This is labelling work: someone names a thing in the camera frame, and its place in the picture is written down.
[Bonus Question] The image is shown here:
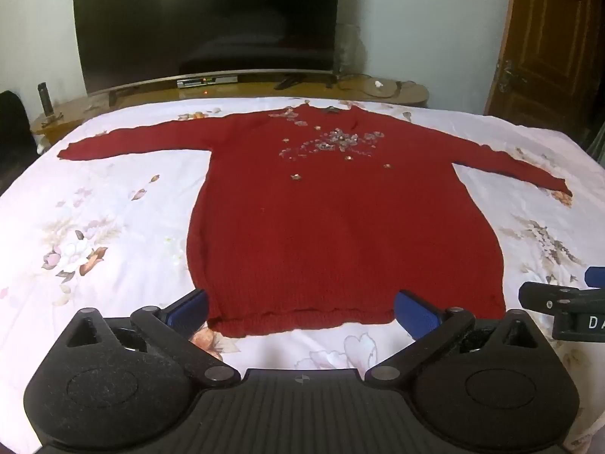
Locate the black remote control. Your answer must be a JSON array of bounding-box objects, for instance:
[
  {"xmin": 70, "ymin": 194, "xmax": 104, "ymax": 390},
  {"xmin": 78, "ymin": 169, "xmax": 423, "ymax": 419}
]
[{"xmin": 38, "ymin": 82, "xmax": 54, "ymax": 117}]

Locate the metal door handle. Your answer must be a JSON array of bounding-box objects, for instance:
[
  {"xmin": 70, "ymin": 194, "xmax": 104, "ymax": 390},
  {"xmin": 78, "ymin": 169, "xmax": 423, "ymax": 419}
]
[{"xmin": 497, "ymin": 59, "xmax": 527, "ymax": 93}]

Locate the brown wooden door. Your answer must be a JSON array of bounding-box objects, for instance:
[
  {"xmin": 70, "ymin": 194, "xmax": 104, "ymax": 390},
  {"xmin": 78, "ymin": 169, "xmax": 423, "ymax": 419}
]
[{"xmin": 484, "ymin": 0, "xmax": 605, "ymax": 152}]

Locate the red knitted sweater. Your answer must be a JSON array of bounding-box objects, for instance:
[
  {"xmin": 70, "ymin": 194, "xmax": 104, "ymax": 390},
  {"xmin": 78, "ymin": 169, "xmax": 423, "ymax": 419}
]
[{"xmin": 57, "ymin": 103, "xmax": 572, "ymax": 340}]

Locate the silver set-top box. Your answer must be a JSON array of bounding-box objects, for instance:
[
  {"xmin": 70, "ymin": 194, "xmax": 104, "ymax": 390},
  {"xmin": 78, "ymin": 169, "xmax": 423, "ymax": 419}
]
[{"xmin": 176, "ymin": 76, "xmax": 238, "ymax": 89}]

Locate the dark chair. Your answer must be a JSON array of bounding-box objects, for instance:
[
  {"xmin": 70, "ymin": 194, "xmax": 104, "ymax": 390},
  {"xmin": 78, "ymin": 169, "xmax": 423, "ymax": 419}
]
[{"xmin": 0, "ymin": 90, "xmax": 36, "ymax": 197}]

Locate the large black television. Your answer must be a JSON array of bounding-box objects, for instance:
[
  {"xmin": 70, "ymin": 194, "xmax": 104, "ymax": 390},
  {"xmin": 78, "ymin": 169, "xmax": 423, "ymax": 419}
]
[{"xmin": 72, "ymin": 0, "xmax": 342, "ymax": 98}]

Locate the clear glass vase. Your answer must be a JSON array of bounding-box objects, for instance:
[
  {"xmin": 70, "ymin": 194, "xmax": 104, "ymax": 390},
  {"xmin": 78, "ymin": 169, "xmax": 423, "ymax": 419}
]
[{"xmin": 333, "ymin": 23, "xmax": 365, "ymax": 81}]

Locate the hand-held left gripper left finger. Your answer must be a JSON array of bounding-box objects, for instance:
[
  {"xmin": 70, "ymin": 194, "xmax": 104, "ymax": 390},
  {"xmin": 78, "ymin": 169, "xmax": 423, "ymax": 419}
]
[{"xmin": 64, "ymin": 288, "xmax": 241, "ymax": 389}]

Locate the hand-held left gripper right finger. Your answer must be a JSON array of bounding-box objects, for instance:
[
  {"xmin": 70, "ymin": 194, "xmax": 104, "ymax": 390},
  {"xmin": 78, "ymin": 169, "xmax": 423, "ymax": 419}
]
[{"xmin": 365, "ymin": 290, "xmax": 544, "ymax": 386}]

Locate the wooden television cabinet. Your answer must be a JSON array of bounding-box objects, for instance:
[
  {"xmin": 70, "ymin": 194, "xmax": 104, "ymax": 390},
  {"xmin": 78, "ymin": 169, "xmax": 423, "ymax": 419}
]
[{"xmin": 31, "ymin": 73, "xmax": 430, "ymax": 147}]

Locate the floral white bed sheet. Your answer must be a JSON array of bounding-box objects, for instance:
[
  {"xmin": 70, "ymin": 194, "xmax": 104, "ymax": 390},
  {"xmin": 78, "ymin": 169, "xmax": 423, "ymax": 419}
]
[{"xmin": 0, "ymin": 97, "xmax": 605, "ymax": 454}]

